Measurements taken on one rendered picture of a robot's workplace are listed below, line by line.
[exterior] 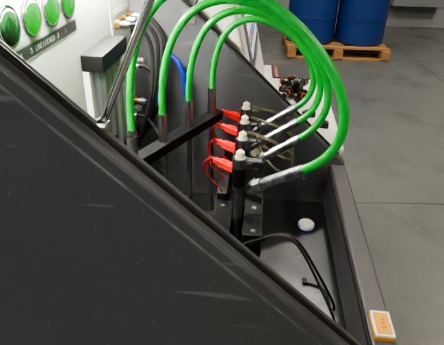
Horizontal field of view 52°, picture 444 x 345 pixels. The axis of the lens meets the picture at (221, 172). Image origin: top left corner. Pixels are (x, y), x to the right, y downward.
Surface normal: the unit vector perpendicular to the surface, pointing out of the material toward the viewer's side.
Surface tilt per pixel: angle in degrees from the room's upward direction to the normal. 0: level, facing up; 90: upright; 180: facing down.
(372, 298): 0
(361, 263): 0
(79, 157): 90
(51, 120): 90
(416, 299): 0
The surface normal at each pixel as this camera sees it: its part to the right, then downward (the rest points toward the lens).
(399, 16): 0.00, 0.50
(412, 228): 0.02, -0.86
